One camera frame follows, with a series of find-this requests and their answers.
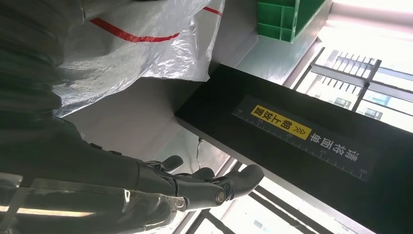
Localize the black inbound scanner machine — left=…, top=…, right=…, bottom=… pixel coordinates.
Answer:
left=63, top=0, right=413, bottom=234

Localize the yellow black ruler label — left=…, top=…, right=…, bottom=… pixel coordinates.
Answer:
left=232, top=95, right=377, bottom=182

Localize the green plastic crate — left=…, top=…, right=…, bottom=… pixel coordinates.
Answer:
left=256, top=0, right=327, bottom=43

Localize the thin black scanner cable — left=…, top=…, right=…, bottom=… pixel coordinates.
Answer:
left=196, top=137, right=203, bottom=169

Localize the dark window frame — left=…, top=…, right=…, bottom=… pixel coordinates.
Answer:
left=185, top=46, right=413, bottom=234

